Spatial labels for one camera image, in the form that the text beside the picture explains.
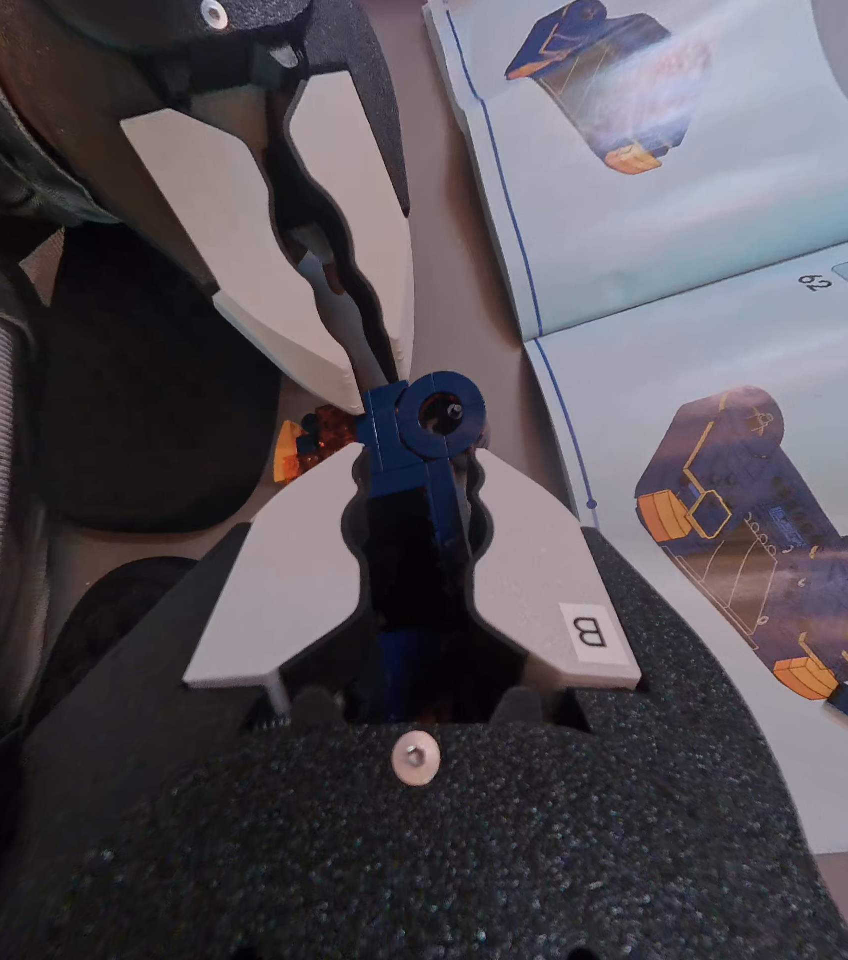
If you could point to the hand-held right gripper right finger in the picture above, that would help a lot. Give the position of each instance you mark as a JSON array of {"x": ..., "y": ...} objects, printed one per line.
[{"x": 544, "y": 592}]

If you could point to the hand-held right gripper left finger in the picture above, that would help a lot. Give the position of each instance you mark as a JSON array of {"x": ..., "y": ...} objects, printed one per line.
[{"x": 274, "y": 600}]

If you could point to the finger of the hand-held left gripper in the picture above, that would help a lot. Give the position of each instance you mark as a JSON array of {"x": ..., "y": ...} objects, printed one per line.
[
  {"x": 228, "y": 225},
  {"x": 379, "y": 225}
]

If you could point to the blue orange brick model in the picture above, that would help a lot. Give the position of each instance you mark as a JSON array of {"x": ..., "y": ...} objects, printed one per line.
[{"x": 424, "y": 480}]

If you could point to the instruction booklet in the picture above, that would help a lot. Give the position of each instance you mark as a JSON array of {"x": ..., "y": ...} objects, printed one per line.
[{"x": 656, "y": 225}]

